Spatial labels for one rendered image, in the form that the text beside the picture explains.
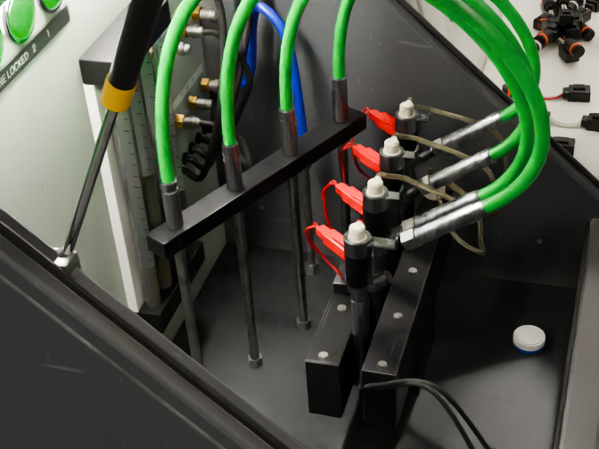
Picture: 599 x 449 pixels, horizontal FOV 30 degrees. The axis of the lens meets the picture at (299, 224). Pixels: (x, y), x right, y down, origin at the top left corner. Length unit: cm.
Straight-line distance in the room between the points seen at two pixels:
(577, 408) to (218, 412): 48
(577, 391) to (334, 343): 26
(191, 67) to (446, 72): 31
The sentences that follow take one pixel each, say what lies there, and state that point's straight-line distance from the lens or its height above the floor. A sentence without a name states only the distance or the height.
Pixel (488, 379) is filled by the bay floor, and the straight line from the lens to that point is 139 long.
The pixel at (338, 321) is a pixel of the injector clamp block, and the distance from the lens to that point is 124.
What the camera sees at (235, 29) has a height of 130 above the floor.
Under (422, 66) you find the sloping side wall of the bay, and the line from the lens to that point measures 137.
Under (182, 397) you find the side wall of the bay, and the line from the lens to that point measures 83.
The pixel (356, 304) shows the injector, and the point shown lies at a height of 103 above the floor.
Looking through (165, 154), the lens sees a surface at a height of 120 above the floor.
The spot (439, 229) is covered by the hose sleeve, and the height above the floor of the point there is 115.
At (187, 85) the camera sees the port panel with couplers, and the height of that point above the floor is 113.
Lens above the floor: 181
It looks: 37 degrees down
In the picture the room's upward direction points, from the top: 4 degrees counter-clockwise
